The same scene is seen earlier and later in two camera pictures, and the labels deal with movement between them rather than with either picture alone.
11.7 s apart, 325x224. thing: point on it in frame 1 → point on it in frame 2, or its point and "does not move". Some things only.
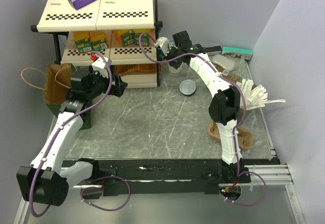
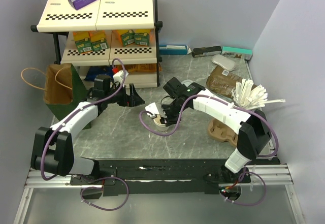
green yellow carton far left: x=82 y=39 does not move
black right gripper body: x=173 y=53 → x=171 y=113
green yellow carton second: x=98 y=40 does not move
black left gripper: x=118 y=90 → x=133 y=100
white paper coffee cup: x=173 y=71 → x=159 y=126
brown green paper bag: x=57 y=85 does not move
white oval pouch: x=223 y=62 does not move
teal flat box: x=246 y=54 does not move
